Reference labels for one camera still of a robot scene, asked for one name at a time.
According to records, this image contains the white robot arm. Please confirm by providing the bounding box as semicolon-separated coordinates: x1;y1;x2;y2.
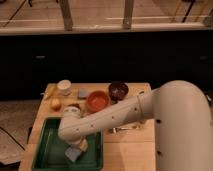
58;80;213;171

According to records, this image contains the dark red bowl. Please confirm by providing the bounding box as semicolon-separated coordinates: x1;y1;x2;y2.
108;82;129;101

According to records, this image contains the white cup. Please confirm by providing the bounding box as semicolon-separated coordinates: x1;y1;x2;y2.
57;80;71;96

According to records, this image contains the metal fork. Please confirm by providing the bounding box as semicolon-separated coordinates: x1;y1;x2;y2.
108;125;141;134

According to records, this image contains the orange bowl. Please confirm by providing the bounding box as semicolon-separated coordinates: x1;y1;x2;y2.
86;91;110;113

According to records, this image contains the yellow orange fruit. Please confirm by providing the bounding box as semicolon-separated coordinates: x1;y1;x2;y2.
50;98;62;111

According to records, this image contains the blue grey sponge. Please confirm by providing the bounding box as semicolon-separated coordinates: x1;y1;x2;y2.
65;147;82;162

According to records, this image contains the grey square block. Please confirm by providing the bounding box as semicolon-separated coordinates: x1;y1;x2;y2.
78;89;89;99

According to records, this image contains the green plastic tray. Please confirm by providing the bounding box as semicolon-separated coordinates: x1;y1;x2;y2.
31;117;103;171

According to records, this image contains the yellow banana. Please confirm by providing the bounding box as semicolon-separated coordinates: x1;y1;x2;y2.
43;85;56;100

